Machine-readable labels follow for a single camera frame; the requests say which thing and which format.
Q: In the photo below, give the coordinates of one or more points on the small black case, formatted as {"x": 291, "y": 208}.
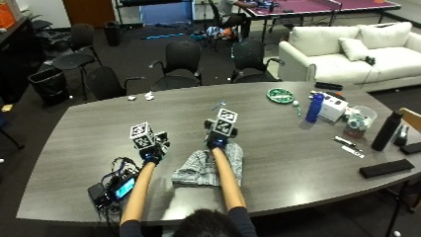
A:
{"x": 412, "y": 148}

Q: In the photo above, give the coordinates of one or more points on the person's left hand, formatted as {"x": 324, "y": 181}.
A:
{"x": 151, "y": 152}

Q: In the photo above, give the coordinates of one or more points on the black and silver marker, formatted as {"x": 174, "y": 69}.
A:
{"x": 344, "y": 141}

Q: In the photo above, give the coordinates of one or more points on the white marker cube right glove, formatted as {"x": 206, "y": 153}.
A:
{"x": 226, "y": 122}

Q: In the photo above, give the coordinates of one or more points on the long black case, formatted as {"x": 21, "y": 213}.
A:
{"x": 386, "y": 168}

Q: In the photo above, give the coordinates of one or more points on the small white ball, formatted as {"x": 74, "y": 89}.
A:
{"x": 295, "y": 103}

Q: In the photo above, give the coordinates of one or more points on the purple table tennis table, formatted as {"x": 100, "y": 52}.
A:
{"x": 307, "y": 6}

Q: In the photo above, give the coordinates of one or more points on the large crumpled white paper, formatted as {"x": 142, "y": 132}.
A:
{"x": 150, "y": 96}

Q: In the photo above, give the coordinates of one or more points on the brown wooden door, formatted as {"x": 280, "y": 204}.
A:
{"x": 87, "y": 11}

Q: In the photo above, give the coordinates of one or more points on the silver marker pen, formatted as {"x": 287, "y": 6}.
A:
{"x": 354, "y": 151}

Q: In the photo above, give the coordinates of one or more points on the white cardboard box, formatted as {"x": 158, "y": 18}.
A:
{"x": 334, "y": 108}

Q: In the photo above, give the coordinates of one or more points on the black mesh armchair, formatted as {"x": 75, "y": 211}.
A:
{"x": 182, "y": 57}
{"x": 250, "y": 56}

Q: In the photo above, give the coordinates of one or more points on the blue board on stand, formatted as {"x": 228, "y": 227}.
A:
{"x": 167, "y": 13}

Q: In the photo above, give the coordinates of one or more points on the black cabinet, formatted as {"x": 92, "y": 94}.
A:
{"x": 18, "y": 59}

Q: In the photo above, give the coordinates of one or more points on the the person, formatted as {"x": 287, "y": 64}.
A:
{"x": 206, "y": 225}

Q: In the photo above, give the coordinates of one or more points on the small white cushion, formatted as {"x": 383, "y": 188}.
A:
{"x": 354, "y": 49}

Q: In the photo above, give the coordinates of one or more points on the black round bin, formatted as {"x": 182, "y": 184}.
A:
{"x": 112, "y": 33}

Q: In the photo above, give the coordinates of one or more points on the white sofa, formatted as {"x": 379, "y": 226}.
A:
{"x": 334, "y": 67}

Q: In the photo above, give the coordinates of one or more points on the blue water bottle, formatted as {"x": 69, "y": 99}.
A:
{"x": 315, "y": 108}

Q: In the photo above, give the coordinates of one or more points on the black chair with round seat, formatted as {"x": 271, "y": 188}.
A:
{"x": 75, "y": 61}

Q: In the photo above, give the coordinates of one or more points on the black tall bottle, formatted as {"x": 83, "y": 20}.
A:
{"x": 387, "y": 131}

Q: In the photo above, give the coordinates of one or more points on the person's right hand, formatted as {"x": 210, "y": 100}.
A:
{"x": 218, "y": 141}

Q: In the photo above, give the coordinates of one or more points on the black square waste bin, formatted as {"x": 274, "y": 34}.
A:
{"x": 50, "y": 86}

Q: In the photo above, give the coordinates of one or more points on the grey plaid cloth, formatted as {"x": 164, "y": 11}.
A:
{"x": 195, "y": 171}

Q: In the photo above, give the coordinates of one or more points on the green pen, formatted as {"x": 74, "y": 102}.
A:
{"x": 299, "y": 111}

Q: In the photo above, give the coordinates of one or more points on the orange poster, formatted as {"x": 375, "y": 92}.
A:
{"x": 6, "y": 15}

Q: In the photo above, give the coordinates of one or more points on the large white cushion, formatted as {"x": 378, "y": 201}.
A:
{"x": 386, "y": 34}

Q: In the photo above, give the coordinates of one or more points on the white marker cube glove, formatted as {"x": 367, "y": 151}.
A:
{"x": 142, "y": 133}
{"x": 226, "y": 122}

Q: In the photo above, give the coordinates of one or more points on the small crumpled white paper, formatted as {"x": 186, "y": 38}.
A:
{"x": 132, "y": 98}

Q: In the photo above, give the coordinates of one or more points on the blue pen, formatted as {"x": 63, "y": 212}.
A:
{"x": 219, "y": 105}

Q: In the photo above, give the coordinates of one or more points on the black remote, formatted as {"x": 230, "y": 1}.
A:
{"x": 328, "y": 86}

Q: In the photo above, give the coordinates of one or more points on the clear plastic tub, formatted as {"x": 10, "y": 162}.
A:
{"x": 360, "y": 123}

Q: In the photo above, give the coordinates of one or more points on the white marker cube left glove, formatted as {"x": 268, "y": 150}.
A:
{"x": 142, "y": 133}

